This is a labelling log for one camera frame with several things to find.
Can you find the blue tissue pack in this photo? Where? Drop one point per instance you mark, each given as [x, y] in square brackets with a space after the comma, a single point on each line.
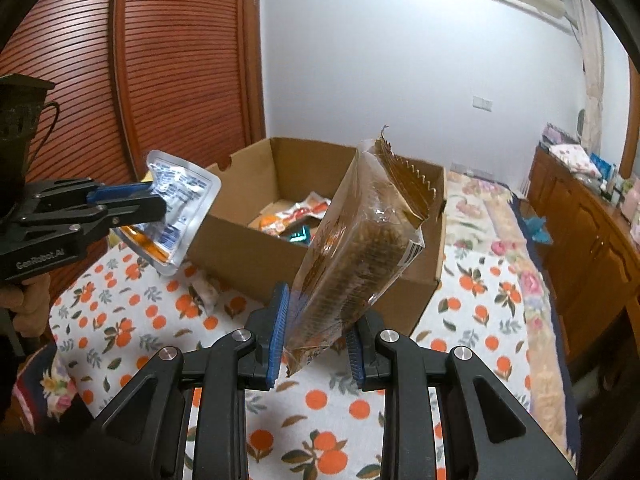
[602, 166]

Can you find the cream patterned curtain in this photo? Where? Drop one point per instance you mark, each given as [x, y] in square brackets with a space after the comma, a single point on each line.
[592, 85]

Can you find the orange fruit print blanket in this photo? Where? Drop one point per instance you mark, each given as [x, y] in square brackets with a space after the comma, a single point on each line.
[475, 310]

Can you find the silver orange snack packet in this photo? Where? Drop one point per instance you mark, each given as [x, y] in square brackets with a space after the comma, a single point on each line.
[185, 190]

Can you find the wooden sideboard cabinet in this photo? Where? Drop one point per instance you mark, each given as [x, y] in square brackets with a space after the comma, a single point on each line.
[575, 220]

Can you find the brown clear snack packet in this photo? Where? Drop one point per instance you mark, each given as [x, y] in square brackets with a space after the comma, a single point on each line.
[350, 240]

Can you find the small white snack packet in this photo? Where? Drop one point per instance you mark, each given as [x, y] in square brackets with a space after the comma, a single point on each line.
[205, 294]

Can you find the purple package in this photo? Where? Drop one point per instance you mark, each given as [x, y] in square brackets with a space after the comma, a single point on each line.
[560, 135]

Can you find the slatted wooden wardrobe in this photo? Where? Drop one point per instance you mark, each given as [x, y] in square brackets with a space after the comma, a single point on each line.
[175, 60]

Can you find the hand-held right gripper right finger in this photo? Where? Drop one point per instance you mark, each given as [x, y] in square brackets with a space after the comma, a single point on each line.
[353, 357]

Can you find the white wall switch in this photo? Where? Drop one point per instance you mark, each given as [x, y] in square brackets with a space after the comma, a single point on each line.
[482, 102]

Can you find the wooden window frame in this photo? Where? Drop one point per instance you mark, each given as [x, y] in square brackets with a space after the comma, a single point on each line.
[631, 125]

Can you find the brown cardboard box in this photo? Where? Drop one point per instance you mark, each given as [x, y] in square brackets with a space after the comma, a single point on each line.
[235, 240]

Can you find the floral bed sheet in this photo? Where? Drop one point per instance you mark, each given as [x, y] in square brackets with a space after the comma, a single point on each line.
[480, 210]

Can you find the person's left hand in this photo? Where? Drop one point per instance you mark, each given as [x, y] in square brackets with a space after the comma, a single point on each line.
[30, 302]

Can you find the small teal cloth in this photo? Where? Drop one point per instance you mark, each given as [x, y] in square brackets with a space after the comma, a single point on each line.
[537, 230]

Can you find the folded floral cloth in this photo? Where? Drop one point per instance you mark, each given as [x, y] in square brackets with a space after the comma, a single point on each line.
[575, 157]

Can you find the small white desk fan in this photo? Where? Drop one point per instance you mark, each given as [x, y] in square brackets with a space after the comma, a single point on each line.
[582, 122]

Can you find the teal snack packet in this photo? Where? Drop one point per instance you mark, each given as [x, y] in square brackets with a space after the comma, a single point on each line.
[300, 235]

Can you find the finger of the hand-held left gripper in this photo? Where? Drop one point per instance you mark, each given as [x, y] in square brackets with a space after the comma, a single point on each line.
[120, 192]
[135, 210]

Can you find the dark blue mattress cover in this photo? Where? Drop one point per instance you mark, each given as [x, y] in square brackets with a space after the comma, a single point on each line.
[522, 260]

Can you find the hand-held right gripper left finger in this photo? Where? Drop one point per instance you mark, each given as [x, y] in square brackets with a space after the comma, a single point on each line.
[277, 332]

